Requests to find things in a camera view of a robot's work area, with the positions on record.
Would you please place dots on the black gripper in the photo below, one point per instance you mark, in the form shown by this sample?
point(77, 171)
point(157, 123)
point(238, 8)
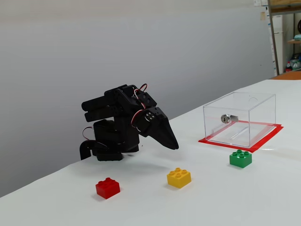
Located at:
point(158, 120)

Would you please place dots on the yellow lego brick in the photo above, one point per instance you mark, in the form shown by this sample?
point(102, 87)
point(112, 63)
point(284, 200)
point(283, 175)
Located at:
point(178, 180)

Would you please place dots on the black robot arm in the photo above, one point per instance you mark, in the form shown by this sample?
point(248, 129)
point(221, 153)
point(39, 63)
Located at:
point(110, 131)

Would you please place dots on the transparent plastic box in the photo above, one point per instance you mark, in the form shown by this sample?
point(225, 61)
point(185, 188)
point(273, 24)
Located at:
point(237, 131)

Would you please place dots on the red lego brick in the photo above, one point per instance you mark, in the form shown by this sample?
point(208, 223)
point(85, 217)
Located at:
point(107, 189)

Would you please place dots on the green lego brick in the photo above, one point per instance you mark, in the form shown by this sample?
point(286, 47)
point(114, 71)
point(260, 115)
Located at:
point(240, 160)

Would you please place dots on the red tape square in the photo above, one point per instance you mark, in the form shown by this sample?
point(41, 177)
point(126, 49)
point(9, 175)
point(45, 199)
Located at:
point(223, 144)

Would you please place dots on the black table clamp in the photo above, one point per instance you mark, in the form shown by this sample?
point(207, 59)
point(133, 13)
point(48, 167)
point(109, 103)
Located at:
point(84, 150)

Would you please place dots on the orange table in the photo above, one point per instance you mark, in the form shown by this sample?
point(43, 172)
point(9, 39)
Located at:
point(289, 75)

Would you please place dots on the cola bottle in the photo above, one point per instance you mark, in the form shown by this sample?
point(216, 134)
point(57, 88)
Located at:
point(288, 68)

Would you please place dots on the green plastic bottle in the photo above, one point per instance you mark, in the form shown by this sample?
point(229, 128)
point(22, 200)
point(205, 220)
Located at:
point(296, 63)

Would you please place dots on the small paper label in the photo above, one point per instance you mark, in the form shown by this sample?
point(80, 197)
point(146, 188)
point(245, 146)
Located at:
point(262, 15)

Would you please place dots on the wooden shelf board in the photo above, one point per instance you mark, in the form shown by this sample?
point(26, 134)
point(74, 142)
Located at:
point(294, 41)

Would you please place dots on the white refrigerator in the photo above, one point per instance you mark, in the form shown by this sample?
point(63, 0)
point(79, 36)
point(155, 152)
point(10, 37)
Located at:
point(280, 23)

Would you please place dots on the teal object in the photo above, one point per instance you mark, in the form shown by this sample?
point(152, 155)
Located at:
point(298, 37)

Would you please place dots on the wooden shelf beam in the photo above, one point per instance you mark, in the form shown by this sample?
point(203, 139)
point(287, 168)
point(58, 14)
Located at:
point(284, 9)

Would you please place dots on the grey metal shelf post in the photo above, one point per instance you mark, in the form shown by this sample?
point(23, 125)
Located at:
point(274, 47)

